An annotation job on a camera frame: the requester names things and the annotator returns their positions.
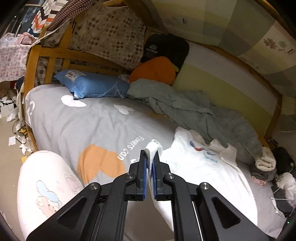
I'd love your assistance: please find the blue pillow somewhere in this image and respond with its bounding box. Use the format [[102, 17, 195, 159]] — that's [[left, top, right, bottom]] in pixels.
[[54, 69, 130, 99]]

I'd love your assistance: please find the pink folded garment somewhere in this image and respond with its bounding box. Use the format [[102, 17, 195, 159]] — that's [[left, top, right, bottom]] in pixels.
[[251, 176, 267, 187]]

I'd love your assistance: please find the white plastic bag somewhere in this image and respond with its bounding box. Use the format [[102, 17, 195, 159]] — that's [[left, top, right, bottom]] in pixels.
[[276, 172, 296, 208]]

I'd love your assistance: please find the person's white pyjama leg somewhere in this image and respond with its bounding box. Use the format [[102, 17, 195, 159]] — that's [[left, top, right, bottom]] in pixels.
[[17, 151, 84, 238]]

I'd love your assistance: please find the wooden bed frame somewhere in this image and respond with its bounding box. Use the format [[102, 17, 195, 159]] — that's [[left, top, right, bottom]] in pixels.
[[24, 14, 282, 149]]

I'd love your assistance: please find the white charging cable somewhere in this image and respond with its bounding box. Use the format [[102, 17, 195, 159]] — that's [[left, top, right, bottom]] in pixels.
[[270, 162, 296, 218]]

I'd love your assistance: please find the dark grey folded garment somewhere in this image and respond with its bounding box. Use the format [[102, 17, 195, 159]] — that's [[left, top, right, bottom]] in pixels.
[[250, 165, 277, 182]]

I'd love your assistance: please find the checked floral curtain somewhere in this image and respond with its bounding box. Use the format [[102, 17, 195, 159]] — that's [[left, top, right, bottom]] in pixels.
[[34, 0, 147, 88]]

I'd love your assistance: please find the black printed cushion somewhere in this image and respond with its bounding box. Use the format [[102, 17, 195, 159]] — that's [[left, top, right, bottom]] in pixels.
[[141, 34, 189, 74]]

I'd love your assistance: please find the green checked canopy fabric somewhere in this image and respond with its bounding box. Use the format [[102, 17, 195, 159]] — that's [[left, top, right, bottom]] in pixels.
[[145, 1, 295, 132]]

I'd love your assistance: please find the green and white headboard pad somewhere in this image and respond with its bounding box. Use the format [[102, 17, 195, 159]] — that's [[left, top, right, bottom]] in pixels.
[[173, 42, 278, 138]]

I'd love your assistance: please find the white printed t-shirt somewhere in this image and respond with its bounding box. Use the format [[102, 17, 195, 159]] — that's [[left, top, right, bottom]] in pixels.
[[145, 126, 258, 225]]

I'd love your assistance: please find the grey printed bed sheet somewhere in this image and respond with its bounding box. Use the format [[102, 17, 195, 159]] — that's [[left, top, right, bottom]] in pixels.
[[25, 84, 285, 237]]

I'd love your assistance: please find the grey-green crumpled duvet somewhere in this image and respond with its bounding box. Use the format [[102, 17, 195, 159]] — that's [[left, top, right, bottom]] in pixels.
[[127, 78, 262, 165]]

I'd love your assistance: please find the orange plush cushion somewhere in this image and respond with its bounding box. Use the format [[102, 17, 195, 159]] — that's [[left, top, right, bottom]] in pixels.
[[129, 56, 176, 85]]

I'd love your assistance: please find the beige rolled towel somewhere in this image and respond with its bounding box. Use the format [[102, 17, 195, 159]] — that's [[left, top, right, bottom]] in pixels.
[[255, 147, 276, 172]]

